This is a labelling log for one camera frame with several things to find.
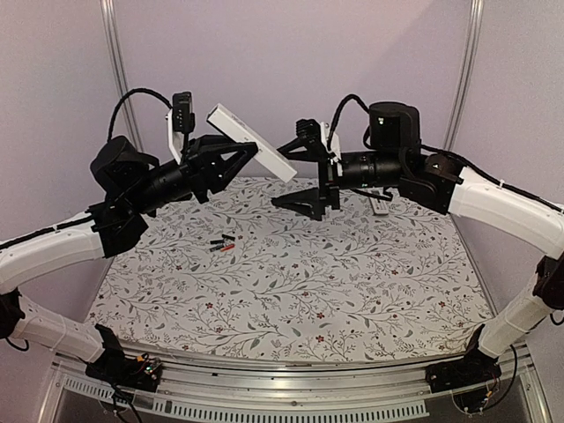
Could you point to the floral patterned table mat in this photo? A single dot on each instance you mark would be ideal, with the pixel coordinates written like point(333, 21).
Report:
point(353, 287)

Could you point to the left aluminium frame post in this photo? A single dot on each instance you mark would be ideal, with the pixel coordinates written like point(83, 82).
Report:
point(118, 68)

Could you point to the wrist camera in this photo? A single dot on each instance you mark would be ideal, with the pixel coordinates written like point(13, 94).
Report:
point(181, 123)
point(312, 145)

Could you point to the red battery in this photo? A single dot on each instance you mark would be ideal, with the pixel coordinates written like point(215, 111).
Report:
point(227, 247)

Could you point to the long white remote control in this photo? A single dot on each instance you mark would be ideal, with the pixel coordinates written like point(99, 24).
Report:
point(230, 125)

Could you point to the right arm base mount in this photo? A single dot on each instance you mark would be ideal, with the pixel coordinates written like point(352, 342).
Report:
point(472, 368)

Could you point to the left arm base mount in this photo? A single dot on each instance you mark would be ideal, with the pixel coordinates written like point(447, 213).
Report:
point(115, 368)

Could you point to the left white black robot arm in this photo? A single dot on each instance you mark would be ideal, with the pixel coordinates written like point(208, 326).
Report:
point(136, 185)

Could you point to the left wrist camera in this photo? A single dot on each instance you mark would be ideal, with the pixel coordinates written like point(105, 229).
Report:
point(181, 123)

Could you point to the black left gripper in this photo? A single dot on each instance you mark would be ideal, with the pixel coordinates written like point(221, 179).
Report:
point(200, 165)

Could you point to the white air conditioner remote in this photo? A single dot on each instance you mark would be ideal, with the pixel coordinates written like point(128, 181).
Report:
point(379, 205)

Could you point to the right aluminium frame post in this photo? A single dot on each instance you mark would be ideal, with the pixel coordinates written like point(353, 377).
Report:
point(464, 82)

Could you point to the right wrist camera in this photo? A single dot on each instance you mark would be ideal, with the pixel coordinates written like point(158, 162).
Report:
point(312, 145)

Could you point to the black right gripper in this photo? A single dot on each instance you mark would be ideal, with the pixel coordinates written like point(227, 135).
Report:
point(328, 182)

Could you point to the aluminium frame post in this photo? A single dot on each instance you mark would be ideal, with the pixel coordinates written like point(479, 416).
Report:
point(464, 82)
point(118, 68)

